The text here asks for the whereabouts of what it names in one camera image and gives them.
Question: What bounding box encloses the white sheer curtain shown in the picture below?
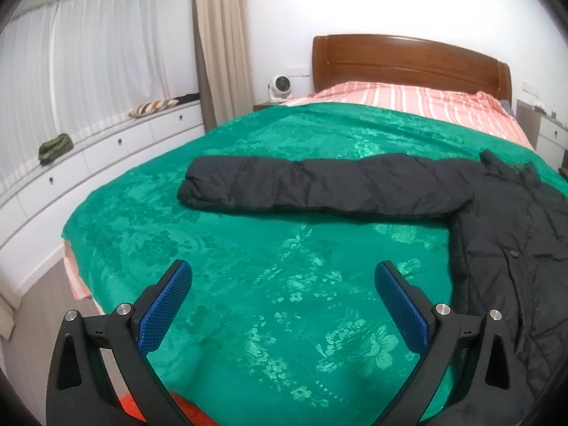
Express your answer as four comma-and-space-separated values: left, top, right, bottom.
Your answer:
0, 0, 198, 196

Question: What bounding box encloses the black puffer jacket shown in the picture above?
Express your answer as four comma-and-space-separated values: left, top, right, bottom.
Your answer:
177, 150, 568, 409

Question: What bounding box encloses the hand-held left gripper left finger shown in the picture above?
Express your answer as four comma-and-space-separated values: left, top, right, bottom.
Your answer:
45, 260, 193, 426

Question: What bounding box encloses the orange cloth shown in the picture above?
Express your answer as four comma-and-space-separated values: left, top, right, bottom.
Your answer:
118, 361, 209, 426

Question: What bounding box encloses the striped cushion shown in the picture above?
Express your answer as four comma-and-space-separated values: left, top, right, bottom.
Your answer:
129, 99, 178, 118

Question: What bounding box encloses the wooden headboard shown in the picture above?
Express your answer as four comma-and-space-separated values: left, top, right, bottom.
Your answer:
312, 34, 513, 100

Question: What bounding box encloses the white drawer cabinet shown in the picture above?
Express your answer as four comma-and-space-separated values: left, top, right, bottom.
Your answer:
0, 100, 206, 267

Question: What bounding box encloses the small white fan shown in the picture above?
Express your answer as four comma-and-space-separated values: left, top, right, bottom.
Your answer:
267, 74, 289, 100

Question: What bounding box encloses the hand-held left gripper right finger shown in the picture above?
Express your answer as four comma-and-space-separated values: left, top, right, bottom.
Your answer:
374, 260, 521, 426

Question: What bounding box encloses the green camouflage cloth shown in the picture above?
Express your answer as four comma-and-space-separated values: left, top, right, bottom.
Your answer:
38, 133, 74, 163

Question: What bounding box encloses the white nightstand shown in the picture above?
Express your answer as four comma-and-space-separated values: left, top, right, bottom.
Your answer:
515, 100, 568, 165

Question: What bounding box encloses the pink striped bed sheet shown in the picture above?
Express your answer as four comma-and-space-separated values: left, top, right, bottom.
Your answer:
62, 82, 533, 302

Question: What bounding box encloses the beige curtain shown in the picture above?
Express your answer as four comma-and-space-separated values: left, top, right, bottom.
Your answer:
192, 0, 255, 134

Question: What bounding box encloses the green floral blanket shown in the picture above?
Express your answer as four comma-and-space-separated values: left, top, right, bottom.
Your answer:
60, 102, 560, 426

